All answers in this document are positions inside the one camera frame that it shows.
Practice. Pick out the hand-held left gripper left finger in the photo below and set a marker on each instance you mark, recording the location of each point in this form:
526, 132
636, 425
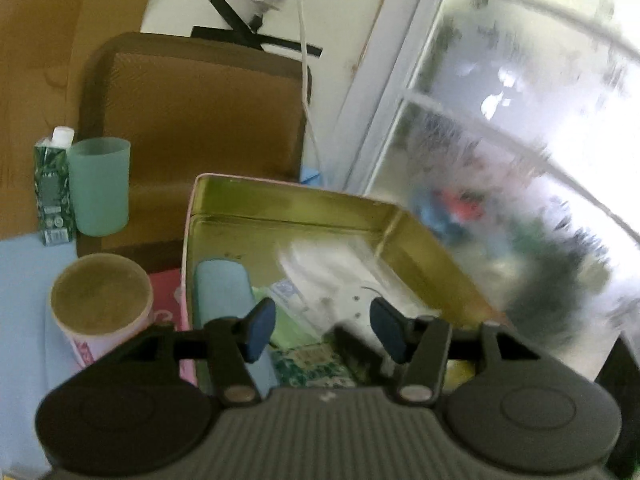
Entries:
260, 327

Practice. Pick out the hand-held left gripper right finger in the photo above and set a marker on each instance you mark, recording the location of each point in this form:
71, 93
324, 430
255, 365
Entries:
387, 331

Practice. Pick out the green cloth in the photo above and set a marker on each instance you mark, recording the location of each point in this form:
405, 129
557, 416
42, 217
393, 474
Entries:
287, 331

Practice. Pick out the small green-print tissue pack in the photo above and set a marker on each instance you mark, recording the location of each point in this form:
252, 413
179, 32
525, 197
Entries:
305, 366

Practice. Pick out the white cotton pad pack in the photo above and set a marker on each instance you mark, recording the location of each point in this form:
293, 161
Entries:
320, 275

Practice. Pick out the pink tin box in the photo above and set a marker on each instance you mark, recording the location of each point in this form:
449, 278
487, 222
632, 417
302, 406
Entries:
300, 210

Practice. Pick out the round can with red label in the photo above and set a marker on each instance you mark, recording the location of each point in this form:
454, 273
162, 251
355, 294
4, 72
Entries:
100, 290

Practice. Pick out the green plastic cup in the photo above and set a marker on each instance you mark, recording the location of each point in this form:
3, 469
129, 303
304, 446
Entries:
100, 185

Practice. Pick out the brown chair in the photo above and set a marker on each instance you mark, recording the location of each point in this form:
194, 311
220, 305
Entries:
200, 110

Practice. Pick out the green drink carton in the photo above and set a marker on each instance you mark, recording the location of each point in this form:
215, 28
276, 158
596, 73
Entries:
50, 185

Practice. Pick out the black tape strips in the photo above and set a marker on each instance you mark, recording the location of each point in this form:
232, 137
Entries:
250, 37

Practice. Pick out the wooden headboard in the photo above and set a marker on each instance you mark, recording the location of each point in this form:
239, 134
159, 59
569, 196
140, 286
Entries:
30, 85

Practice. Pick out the window with white frame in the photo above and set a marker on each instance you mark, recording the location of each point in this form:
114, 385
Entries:
500, 110

